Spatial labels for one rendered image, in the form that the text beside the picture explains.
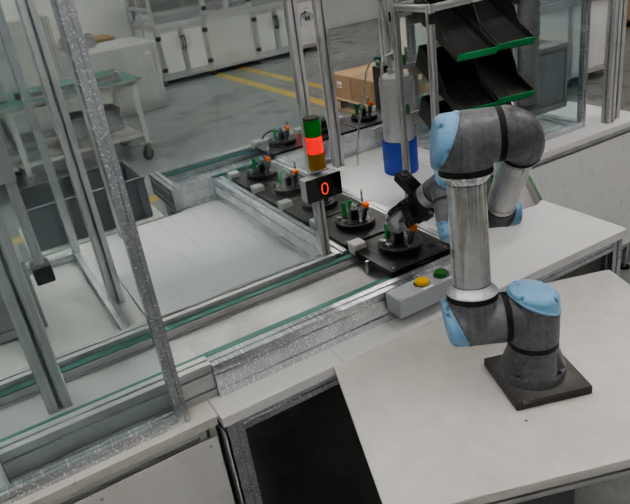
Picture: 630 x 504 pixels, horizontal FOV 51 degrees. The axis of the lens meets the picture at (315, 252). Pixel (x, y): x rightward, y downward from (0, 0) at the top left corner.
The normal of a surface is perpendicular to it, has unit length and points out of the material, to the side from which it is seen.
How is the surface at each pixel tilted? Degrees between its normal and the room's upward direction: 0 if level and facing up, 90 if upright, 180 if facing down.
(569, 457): 0
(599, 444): 0
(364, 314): 90
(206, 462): 90
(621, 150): 90
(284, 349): 90
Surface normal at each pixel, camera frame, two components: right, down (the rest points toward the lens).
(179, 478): 0.50, 0.33
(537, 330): -0.03, 0.48
